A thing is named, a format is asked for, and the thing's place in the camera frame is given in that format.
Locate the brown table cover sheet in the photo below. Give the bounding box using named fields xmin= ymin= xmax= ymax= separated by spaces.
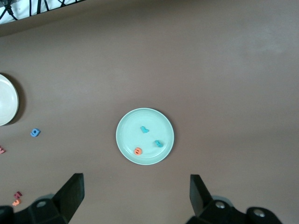
xmin=0 ymin=0 xmax=299 ymax=224

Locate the beige plate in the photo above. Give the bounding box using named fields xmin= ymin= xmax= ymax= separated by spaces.
xmin=0 ymin=73 xmax=19 ymax=126

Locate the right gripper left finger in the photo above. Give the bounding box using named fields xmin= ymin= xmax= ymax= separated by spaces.
xmin=16 ymin=173 xmax=85 ymax=224

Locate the black power plug cable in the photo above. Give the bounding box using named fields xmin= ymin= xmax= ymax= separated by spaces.
xmin=0 ymin=0 xmax=18 ymax=23

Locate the pale green plate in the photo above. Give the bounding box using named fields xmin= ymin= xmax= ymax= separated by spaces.
xmin=115 ymin=107 xmax=175 ymax=166

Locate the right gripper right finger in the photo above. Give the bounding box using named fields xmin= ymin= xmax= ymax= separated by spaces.
xmin=185 ymin=174 xmax=247 ymax=224

